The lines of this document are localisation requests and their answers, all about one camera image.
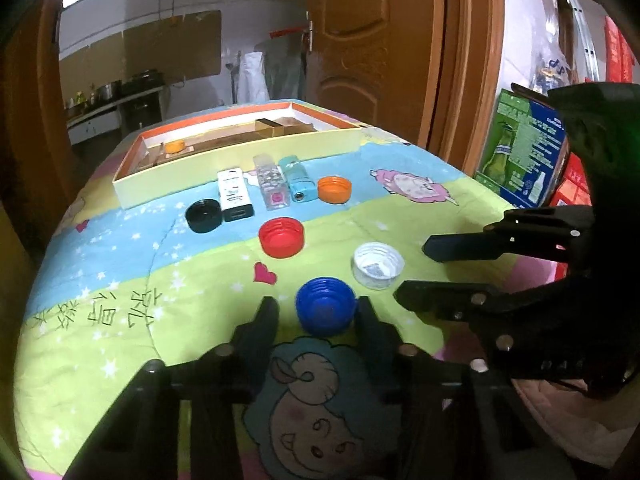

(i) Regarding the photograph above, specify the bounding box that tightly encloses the wooden door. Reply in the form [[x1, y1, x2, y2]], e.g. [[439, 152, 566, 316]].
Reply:
[[304, 0, 447, 147]]

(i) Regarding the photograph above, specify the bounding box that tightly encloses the metal door handle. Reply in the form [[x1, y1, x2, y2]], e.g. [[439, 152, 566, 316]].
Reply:
[[302, 10, 317, 54]]

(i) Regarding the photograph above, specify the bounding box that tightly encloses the brown cardboard sheet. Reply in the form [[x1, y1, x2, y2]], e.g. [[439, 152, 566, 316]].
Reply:
[[123, 10, 222, 87]]

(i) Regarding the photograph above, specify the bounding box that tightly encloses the blue bottle cap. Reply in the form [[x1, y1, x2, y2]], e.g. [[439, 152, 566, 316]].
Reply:
[[295, 277, 358, 337]]

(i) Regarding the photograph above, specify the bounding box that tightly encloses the red carton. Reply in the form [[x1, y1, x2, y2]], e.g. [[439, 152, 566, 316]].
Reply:
[[549, 152, 595, 281]]

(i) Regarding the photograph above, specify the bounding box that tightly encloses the clear pink lighter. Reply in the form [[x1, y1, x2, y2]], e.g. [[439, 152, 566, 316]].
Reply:
[[253, 154, 291, 210]]

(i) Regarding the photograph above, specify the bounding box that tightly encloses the clear plastic sheet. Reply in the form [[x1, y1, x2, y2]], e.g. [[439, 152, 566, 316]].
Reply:
[[264, 39, 307, 101]]

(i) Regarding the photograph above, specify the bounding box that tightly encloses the printed cartoon blanket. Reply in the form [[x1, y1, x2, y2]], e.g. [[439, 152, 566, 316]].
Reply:
[[12, 97, 568, 480]]

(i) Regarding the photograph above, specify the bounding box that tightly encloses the red bottle cap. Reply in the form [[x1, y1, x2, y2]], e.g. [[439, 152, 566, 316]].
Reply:
[[258, 217, 305, 259]]

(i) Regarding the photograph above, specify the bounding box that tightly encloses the white bottle cap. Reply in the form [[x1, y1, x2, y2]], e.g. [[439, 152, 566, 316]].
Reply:
[[351, 242, 406, 291]]

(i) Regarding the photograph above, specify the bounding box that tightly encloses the orange-rimmed cardboard box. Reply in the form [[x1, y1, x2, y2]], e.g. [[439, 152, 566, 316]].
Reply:
[[112, 101, 369, 210]]

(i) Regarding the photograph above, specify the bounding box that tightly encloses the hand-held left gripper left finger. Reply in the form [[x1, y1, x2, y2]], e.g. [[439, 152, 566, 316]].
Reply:
[[65, 296, 281, 480]]

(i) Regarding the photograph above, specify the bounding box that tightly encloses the black gas stove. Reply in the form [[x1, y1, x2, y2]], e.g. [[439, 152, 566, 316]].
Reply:
[[122, 70, 165, 96]]

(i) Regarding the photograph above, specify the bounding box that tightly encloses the red hanging banner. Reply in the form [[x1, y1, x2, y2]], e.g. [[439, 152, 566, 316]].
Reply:
[[602, 15, 636, 84]]

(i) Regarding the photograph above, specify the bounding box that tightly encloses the green beer carton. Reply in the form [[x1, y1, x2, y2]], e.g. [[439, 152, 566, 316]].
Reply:
[[474, 88, 571, 209]]

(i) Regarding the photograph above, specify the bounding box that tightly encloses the teal lighter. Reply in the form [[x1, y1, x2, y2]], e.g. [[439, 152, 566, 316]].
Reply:
[[278, 155, 318, 203]]

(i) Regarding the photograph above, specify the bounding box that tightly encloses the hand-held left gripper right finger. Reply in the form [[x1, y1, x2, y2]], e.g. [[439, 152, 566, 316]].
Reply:
[[356, 296, 576, 480]]

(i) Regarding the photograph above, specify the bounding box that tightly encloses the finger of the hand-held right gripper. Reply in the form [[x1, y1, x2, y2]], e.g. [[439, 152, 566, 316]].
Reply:
[[422, 206, 597, 264], [392, 272, 595, 382]]

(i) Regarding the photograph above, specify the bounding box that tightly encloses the white cartoon lighter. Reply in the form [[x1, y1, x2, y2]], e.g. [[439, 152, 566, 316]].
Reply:
[[217, 168, 255, 223]]

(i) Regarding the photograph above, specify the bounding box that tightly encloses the white woven sack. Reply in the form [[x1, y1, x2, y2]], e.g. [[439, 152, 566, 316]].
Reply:
[[237, 52, 271, 106]]

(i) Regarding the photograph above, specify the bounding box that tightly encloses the white kitchen counter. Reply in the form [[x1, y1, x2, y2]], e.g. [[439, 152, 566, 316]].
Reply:
[[65, 85, 167, 146]]

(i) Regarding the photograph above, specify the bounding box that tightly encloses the clear printed plastic bag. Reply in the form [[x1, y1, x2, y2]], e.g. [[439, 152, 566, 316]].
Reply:
[[529, 0, 576, 94]]

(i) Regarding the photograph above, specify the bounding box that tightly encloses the wooden door frame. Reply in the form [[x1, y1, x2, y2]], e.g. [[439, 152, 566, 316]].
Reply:
[[434, 0, 507, 177]]

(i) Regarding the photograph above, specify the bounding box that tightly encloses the black bottle cap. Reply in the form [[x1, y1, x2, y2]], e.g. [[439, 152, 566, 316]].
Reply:
[[185, 199, 223, 234]]

